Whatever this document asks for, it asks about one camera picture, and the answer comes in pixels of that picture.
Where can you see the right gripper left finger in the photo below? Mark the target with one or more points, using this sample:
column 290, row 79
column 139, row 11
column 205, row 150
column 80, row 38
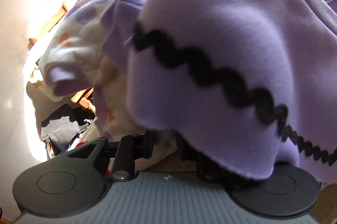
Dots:
column 130, row 149

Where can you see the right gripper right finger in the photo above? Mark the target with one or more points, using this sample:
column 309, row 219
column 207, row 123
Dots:
column 206, row 169

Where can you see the lavender garment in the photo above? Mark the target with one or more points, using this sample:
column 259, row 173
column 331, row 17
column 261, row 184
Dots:
column 248, row 83

